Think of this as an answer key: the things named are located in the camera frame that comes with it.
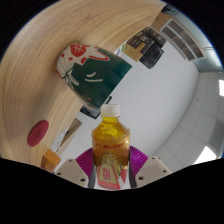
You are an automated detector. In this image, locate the brown cardboard box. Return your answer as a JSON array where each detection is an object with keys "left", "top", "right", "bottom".
[{"left": 123, "top": 40, "right": 144, "bottom": 63}]

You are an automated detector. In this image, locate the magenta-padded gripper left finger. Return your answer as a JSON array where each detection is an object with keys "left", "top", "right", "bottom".
[{"left": 54, "top": 147, "right": 96, "bottom": 189}]

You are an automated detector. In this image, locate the round white disc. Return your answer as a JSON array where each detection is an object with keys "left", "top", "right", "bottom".
[{"left": 49, "top": 129, "right": 69, "bottom": 153}]

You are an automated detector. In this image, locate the green and red mug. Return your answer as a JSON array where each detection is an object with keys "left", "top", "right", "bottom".
[{"left": 55, "top": 42, "right": 133, "bottom": 111}]

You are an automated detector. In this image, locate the small dark box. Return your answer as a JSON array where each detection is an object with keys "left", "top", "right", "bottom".
[{"left": 128, "top": 27, "right": 167, "bottom": 48}]

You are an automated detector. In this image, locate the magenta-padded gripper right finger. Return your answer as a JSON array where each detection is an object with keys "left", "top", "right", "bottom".
[{"left": 129, "top": 145, "right": 173, "bottom": 188}]

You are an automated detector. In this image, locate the small square ceiling light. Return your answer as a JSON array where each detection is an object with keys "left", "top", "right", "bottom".
[{"left": 218, "top": 79, "right": 224, "bottom": 98}]

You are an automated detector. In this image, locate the large square ceiling light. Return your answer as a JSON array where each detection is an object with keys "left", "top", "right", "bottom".
[{"left": 193, "top": 145, "right": 219, "bottom": 165}]

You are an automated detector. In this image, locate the flat round red coaster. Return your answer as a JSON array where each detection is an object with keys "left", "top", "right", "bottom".
[{"left": 27, "top": 120, "right": 50, "bottom": 148}]

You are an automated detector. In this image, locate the yellow tea drink bottle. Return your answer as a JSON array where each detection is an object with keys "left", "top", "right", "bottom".
[{"left": 91, "top": 103, "right": 132, "bottom": 191}]

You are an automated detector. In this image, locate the large dark box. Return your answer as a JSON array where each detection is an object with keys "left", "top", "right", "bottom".
[{"left": 139, "top": 44, "right": 165, "bottom": 70}]

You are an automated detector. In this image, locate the green and white paper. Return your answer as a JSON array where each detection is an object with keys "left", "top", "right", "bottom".
[{"left": 114, "top": 43, "right": 127, "bottom": 56}]

